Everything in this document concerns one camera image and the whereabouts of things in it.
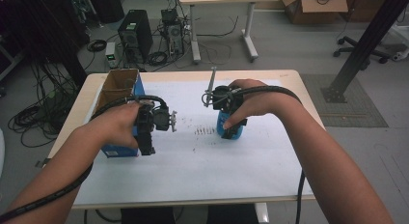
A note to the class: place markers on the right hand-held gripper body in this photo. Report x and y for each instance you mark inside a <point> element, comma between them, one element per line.
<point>225,98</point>

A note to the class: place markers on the grey floor mat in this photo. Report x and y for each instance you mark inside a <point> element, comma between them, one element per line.
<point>353,114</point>

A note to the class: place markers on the grey power supply unit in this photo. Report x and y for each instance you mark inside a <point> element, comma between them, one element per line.
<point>111,55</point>

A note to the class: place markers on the black office chair base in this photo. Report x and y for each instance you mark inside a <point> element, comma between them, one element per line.
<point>360,50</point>

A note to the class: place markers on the white table mat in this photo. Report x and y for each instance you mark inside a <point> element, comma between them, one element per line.
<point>199,172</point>

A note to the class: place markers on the blue cardboard box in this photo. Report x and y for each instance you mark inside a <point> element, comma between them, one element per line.
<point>119,85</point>

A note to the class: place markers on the blue cup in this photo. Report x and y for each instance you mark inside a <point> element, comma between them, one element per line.
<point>221,126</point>

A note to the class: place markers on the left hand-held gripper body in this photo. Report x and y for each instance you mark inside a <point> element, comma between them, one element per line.
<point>160,119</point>

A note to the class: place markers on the person's left hand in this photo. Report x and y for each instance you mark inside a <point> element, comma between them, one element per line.
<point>115,124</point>

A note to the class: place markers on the open computer case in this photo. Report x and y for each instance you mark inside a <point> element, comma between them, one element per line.
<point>172,34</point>

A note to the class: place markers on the person's right hand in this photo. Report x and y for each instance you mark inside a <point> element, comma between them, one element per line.
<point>260,101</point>

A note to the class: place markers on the black computer tower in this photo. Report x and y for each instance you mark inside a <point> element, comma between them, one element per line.
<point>136,34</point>

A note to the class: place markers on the white table leg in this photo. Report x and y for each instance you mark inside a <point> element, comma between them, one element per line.
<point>262,214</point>

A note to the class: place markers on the open brown cardboard box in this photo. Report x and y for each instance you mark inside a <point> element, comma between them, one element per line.
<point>316,8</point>

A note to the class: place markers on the black metal post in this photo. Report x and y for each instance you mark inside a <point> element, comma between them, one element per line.
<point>369,45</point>

